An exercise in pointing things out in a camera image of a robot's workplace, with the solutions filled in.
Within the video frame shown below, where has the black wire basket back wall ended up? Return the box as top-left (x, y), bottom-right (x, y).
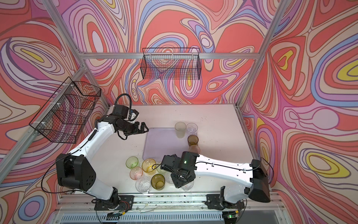
top-left (140, 47), bottom-right (201, 80)

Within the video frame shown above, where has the black wire basket left wall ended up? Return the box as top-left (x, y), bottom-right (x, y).
top-left (29, 77), bottom-right (102, 144)

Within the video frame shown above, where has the amber brown glass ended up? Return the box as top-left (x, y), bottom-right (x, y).
top-left (187, 135), bottom-right (199, 146)

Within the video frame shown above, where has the yellow glass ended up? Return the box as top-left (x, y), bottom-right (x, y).
top-left (142, 158), bottom-right (156, 175)

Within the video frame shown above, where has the large pale green glass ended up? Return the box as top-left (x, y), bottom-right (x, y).
top-left (174, 122), bottom-right (186, 139)

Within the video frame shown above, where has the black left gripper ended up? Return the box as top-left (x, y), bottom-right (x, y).
top-left (118, 121), bottom-right (150, 136)

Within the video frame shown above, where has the clear glass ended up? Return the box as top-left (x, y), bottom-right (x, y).
top-left (181, 181), bottom-right (194, 191)
top-left (135, 176), bottom-right (151, 193)
top-left (165, 172), bottom-right (173, 184)
top-left (186, 123), bottom-right (198, 135)

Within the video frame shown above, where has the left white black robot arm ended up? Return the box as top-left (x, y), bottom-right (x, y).
top-left (56, 115), bottom-right (149, 204)

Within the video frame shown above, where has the pink glass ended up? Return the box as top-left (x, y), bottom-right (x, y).
top-left (130, 167), bottom-right (143, 180)
top-left (188, 145), bottom-right (200, 154)

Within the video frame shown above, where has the black wire basket wall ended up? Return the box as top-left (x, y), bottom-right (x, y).
top-left (29, 77), bottom-right (102, 144)
top-left (140, 47), bottom-right (201, 80)

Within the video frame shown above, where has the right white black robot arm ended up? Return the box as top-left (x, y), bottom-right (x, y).
top-left (160, 151), bottom-right (271, 210)

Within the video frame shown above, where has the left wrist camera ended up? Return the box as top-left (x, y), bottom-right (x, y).
top-left (112, 105), bottom-right (139, 121)

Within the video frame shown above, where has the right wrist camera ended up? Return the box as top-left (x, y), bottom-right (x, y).
top-left (160, 154), bottom-right (181, 174)

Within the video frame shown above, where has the pale green small glass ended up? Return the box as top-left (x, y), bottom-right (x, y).
top-left (156, 164), bottom-right (166, 174)

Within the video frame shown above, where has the olive dark glass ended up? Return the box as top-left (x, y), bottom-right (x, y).
top-left (151, 174), bottom-right (166, 190)

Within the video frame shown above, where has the aluminium front rail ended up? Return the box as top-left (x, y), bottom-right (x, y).
top-left (55, 191), bottom-right (286, 213)

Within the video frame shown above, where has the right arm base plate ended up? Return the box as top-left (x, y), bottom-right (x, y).
top-left (204, 194), bottom-right (245, 211)

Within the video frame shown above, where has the bright green glass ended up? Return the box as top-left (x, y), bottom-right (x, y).
top-left (125, 156), bottom-right (139, 169)

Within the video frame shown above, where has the lavender rectangular plastic tray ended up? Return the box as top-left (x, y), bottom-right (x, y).
top-left (142, 127), bottom-right (189, 162)

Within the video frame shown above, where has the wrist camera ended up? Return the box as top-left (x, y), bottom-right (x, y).
top-left (160, 154), bottom-right (181, 174)
top-left (112, 105), bottom-right (139, 121)

